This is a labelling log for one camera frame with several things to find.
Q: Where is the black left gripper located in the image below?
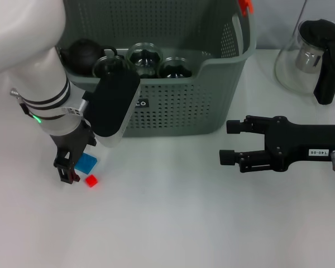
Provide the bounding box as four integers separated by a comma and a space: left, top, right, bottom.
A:
49, 119, 98, 184

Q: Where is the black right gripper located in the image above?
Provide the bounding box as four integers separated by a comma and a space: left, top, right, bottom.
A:
219, 115, 335, 173

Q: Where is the blue square block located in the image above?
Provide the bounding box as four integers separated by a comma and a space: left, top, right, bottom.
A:
74, 152, 99, 173

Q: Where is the small red block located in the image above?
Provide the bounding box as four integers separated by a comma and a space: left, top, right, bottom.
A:
85, 174, 99, 188

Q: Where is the glass teacup with black base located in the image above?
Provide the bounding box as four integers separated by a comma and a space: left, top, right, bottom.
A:
157, 57, 193, 79
92, 55, 131, 79
127, 42, 164, 79

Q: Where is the grey perforated storage bin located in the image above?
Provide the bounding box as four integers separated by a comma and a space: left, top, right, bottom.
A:
55, 0, 257, 137

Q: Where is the black clay teapot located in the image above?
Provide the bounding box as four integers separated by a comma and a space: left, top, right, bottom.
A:
60, 38, 118, 75

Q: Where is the thin left wrist cable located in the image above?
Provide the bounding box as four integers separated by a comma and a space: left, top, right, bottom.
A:
18, 96, 36, 118

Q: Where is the glass carafe with black handle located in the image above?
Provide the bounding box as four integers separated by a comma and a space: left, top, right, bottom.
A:
274, 18, 335, 106

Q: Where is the orange bin handle clip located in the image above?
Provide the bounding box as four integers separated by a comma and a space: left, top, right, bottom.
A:
238, 0, 254, 16

